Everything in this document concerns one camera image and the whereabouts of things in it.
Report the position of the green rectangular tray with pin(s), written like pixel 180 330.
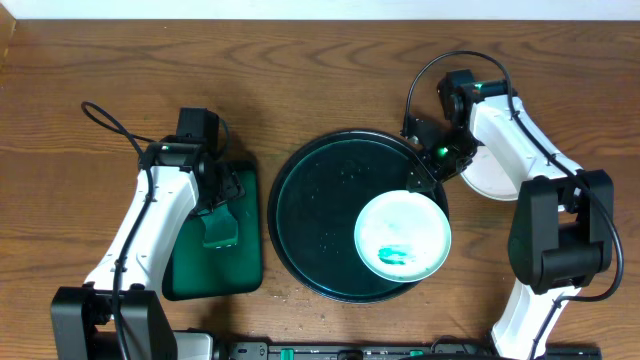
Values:
pixel 194 271

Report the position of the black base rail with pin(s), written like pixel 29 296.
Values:
pixel 443 348

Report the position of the round black tray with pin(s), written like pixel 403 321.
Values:
pixel 316 199

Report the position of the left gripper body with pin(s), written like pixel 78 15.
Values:
pixel 226 190

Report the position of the white plate top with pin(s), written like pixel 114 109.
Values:
pixel 486 177

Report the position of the white plate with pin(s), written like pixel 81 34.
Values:
pixel 402 236
pixel 486 177

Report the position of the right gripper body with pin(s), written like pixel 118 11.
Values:
pixel 445 160

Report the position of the green sponge cloth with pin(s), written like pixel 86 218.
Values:
pixel 221 228

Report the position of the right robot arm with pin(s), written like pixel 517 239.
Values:
pixel 562 234

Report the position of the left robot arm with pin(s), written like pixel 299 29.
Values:
pixel 116 313

